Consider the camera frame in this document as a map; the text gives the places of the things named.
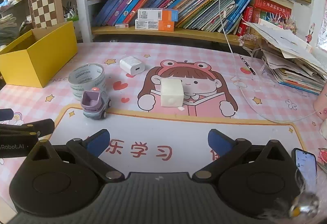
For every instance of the black pen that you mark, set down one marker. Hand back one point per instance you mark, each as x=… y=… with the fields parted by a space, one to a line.
x=247 y=64

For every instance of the clear tape roll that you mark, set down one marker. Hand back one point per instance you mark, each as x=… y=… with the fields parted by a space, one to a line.
x=76 y=83

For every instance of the pink soft toy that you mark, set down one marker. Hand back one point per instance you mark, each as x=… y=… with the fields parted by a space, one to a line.
x=320 y=106

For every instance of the pink bead flower decoration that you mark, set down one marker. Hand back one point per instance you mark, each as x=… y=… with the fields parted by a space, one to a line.
x=246 y=40

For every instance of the wooden bookshelf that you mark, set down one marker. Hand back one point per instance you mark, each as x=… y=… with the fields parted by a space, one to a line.
x=158 y=33

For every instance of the wooden chessboard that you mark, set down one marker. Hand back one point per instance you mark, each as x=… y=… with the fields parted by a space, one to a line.
x=43 y=6

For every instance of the black smartphone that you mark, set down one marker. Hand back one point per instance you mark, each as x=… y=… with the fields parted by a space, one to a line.
x=305 y=165

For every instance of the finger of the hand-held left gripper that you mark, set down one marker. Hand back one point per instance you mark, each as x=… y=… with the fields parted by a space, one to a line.
x=38 y=127
x=6 y=113

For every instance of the pile of papers and books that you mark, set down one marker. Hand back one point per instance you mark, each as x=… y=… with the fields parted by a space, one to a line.
x=291 y=60

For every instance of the green pen holder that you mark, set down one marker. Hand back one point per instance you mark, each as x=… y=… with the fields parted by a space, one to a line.
x=71 y=15

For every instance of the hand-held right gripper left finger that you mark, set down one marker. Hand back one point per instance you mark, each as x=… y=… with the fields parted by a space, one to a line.
x=98 y=141

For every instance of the white cube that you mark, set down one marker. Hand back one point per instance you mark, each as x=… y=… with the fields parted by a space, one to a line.
x=171 y=93

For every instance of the clear crystal charm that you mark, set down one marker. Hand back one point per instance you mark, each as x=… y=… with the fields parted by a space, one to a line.
x=305 y=204

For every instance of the small white and red box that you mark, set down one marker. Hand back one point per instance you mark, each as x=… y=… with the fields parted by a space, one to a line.
x=122 y=25

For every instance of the white charger plug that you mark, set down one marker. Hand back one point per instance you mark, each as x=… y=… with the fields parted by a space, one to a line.
x=131 y=67

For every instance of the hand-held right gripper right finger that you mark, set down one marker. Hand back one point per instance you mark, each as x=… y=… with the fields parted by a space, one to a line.
x=217 y=141

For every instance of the row of red books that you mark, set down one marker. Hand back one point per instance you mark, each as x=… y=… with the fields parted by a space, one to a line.
x=246 y=19

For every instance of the orange and white carton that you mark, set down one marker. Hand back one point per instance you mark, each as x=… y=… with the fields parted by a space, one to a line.
x=153 y=14
x=150 y=25

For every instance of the purple toy truck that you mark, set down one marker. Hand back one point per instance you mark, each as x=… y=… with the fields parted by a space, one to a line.
x=94 y=107

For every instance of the yellow cardboard box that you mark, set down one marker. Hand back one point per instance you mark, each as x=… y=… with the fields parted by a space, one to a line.
x=38 y=65

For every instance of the grey cloth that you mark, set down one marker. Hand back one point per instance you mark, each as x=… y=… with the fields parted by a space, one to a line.
x=7 y=29

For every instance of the thick red dictionary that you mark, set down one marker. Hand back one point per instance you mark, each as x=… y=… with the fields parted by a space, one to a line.
x=273 y=8

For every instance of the pink printed desk mat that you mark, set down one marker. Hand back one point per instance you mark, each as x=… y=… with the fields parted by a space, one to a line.
x=204 y=60

